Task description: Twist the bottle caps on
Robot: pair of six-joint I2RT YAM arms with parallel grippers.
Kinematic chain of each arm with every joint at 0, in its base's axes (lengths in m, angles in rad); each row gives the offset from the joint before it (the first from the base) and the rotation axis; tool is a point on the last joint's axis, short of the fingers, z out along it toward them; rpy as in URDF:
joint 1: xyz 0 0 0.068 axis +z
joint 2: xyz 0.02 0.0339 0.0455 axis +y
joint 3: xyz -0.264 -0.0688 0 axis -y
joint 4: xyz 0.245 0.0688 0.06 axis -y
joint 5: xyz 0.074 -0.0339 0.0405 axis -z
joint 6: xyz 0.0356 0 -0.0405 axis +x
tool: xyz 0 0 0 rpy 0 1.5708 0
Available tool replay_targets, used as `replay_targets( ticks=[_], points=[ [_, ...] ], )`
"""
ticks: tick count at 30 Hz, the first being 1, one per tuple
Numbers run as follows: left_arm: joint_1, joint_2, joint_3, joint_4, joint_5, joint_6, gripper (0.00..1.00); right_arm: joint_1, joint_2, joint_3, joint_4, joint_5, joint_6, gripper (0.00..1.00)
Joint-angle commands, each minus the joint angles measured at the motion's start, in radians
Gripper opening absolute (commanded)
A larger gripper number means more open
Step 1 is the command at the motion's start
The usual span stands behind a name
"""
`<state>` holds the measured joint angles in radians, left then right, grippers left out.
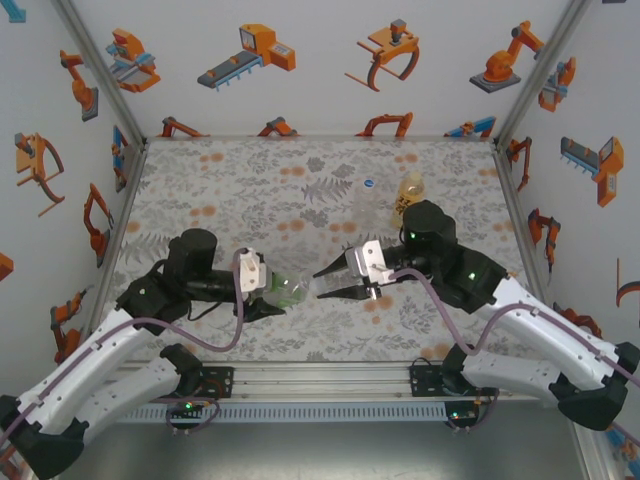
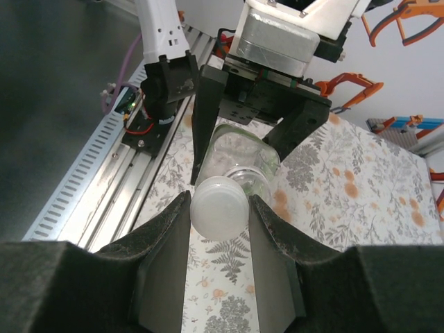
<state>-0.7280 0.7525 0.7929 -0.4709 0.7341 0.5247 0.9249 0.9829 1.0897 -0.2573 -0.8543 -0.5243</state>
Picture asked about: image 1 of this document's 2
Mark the aluminium frame post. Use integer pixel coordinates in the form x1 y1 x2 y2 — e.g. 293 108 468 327
49 0 149 146
492 0 591 146

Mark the aluminium table edge rail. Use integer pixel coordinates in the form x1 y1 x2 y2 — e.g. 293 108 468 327
79 139 151 364
144 133 497 143
492 139 571 362

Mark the perforated grey cable tray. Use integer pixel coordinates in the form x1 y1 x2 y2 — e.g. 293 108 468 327
69 402 449 424

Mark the brushed grey metal panel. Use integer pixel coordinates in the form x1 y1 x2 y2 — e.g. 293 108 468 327
49 422 589 480

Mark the yellow tea plastic bottle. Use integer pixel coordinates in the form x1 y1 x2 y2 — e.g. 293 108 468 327
389 171 425 231

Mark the floral print table cloth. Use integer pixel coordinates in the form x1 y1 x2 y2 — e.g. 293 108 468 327
82 138 571 364

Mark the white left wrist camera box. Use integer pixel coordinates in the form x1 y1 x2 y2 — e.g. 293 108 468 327
234 247 269 296

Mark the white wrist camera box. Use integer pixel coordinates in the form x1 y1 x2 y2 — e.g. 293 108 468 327
345 238 389 289
234 247 269 296

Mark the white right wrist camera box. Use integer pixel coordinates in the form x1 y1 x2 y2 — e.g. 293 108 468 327
345 238 389 289

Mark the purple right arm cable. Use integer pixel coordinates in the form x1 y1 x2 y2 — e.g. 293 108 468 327
382 267 640 436

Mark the wide aluminium extrusion beam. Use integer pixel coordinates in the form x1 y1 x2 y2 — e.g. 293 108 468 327
49 362 594 401

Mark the clear unlabelled plastic bottle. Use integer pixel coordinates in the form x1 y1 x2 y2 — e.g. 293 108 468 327
352 177 389 226

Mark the green label plastic bottle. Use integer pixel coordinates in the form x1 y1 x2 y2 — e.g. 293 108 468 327
262 269 314 309

